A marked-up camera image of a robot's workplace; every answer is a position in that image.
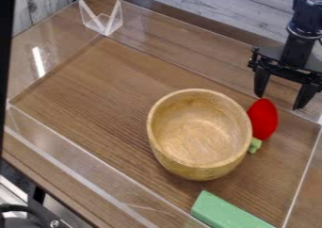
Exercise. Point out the black table leg bracket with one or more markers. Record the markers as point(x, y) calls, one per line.
point(53, 213)

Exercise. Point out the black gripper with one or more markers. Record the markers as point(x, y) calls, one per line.
point(266, 64)

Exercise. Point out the wooden bowl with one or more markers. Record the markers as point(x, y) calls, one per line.
point(199, 133)

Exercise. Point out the red plush strawberry toy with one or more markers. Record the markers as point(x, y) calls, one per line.
point(263, 117)

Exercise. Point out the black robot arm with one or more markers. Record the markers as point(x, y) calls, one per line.
point(291, 61)

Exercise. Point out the clear acrylic corner bracket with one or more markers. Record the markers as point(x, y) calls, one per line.
point(103, 24)

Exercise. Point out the green foam block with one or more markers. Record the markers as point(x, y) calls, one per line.
point(220, 214)

